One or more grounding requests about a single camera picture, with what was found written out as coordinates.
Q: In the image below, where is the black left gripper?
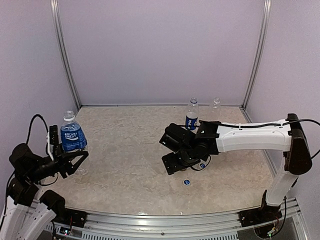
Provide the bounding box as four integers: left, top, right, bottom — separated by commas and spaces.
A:
26, 142, 88, 183

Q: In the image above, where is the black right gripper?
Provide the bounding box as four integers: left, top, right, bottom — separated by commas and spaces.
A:
161, 147, 200, 176

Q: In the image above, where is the short bottle blue label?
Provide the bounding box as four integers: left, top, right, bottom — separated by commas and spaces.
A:
60, 110, 88, 153

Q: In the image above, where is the white blue short-bottle cap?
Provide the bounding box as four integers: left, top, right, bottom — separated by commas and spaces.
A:
183, 179, 191, 186

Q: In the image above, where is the blue white bottle cap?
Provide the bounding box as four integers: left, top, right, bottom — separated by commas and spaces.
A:
198, 163, 207, 171

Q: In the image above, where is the water bottle blue cap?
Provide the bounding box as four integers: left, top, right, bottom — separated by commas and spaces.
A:
185, 97, 200, 131

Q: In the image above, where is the clear bottle blue label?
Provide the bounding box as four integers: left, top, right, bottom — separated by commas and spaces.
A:
207, 97, 221, 122

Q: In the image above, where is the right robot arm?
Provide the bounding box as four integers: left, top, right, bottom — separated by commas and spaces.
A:
159, 113, 313, 222

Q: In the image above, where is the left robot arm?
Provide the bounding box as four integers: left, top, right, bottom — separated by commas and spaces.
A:
0, 143, 89, 240

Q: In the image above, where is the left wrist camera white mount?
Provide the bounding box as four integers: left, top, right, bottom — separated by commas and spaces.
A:
46, 125, 59, 161

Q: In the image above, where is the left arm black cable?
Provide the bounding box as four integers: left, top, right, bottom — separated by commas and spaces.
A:
27, 113, 50, 146

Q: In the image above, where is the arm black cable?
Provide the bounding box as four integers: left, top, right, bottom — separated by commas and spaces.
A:
189, 118, 320, 173
27, 113, 50, 146

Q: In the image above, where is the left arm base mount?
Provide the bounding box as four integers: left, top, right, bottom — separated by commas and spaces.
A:
39, 190, 88, 228

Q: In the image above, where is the aluminium front rail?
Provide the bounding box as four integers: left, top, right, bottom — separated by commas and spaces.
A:
38, 198, 309, 240

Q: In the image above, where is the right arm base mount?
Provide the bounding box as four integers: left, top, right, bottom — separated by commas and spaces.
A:
238, 190, 283, 227

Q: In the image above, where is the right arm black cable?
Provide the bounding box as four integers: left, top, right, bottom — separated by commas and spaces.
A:
189, 118, 320, 173

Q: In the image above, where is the aluminium corner post left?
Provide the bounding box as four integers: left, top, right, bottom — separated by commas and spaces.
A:
50, 0, 82, 111

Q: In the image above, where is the aluminium corner post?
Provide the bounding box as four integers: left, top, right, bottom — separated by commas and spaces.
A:
241, 0, 272, 111
50, 0, 82, 111

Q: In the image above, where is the aluminium corner post right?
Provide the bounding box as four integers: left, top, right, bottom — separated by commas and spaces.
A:
241, 0, 272, 111

